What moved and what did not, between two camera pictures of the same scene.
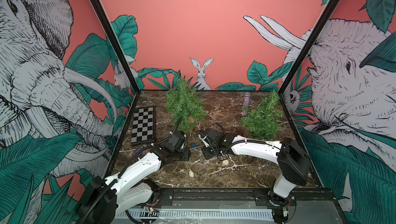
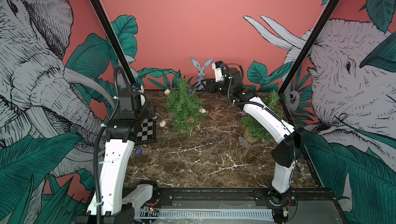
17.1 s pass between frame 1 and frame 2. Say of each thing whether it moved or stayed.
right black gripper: moved
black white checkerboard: stayed
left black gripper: moved
